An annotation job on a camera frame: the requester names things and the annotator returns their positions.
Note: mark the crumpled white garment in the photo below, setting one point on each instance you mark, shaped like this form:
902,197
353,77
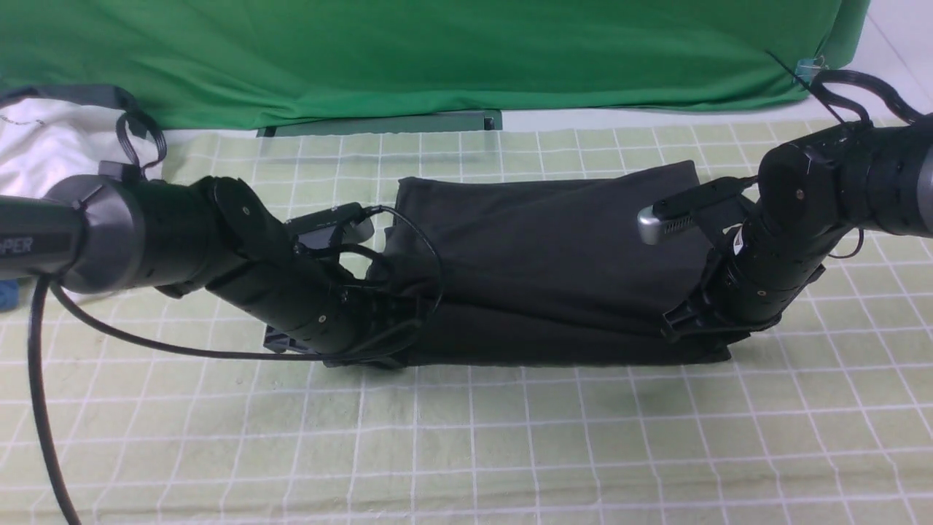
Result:
43,142

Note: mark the blue cloth piece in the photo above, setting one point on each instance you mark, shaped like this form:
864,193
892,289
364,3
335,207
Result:
9,295

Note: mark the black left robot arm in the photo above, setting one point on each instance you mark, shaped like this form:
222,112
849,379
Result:
79,213

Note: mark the green backdrop cloth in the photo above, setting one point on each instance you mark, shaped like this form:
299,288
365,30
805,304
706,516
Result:
252,64

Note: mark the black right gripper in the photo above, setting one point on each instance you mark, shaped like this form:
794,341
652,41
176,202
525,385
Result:
759,273

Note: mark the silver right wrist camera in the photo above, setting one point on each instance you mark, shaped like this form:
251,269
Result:
712,207

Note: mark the blue binder clip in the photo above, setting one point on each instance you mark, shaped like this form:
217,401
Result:
807,69

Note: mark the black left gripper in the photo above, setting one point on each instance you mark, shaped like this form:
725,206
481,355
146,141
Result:
309,313

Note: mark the light green checkered tablecloth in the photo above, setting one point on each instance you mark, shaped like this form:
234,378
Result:
824,420

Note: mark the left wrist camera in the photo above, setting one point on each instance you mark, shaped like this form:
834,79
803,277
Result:
341,225

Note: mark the gray garment behind white one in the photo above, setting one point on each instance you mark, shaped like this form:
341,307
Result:
102,95

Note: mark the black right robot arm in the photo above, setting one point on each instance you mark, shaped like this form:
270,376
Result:
868,179

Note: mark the dark gray long-sleeve top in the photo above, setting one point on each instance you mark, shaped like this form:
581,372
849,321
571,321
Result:
546,274

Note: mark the dark green base bar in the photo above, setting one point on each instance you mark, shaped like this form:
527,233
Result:
484,120

